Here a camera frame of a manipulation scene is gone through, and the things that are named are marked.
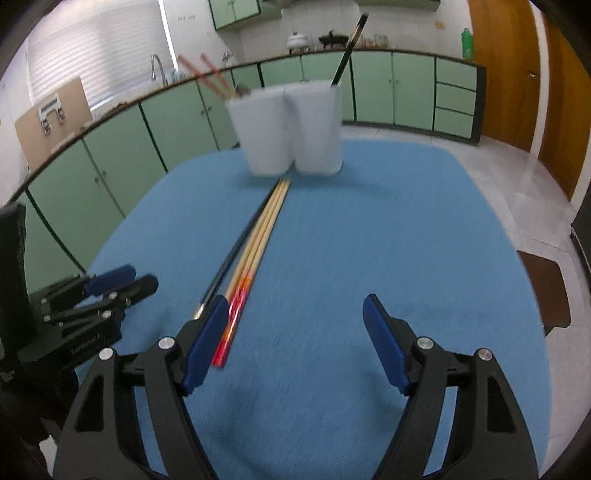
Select wooden chopstick red end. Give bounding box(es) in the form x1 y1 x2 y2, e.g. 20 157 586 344
219 180 292 368
225 180 284 301
200 54 236 99
177 54 229 99
213 180 288 367

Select green wall cabinets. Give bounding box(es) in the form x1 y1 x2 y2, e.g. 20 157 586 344
208 0 439 31

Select plain wooden door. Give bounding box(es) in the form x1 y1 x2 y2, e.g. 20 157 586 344
538 18 591 202

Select blue table mat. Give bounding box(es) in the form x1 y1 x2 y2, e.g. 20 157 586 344
85 138 566 480

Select green base cabinets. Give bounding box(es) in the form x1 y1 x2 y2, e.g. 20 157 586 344
0 50 488 296

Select white mounted device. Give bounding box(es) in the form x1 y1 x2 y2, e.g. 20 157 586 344
38 96 68 135

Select metal faucet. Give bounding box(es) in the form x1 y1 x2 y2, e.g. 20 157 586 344
150 54 168 88

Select brown floor mat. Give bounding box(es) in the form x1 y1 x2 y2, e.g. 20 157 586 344
517 250 574 338

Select black wok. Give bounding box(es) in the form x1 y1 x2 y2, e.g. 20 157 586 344
318 30 350 49

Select white window blind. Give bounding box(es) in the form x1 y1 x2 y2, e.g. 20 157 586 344
25 0 176 100

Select wooden door with handle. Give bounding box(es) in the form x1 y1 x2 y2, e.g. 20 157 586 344
466 0 542 154

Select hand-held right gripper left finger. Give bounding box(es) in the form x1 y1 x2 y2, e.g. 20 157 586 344
53 298 230 480

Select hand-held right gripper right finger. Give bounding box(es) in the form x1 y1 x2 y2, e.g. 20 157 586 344
364 294 539 480

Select white plastic container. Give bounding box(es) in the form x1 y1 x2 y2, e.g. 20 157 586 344
225 88 296 178
283 80 345 176

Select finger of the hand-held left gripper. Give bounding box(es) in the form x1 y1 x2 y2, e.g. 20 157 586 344
28 264 137 312
43 274 160 330

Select black chopstick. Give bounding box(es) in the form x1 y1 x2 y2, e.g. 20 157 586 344
331 13 369 88
193 181 280 320

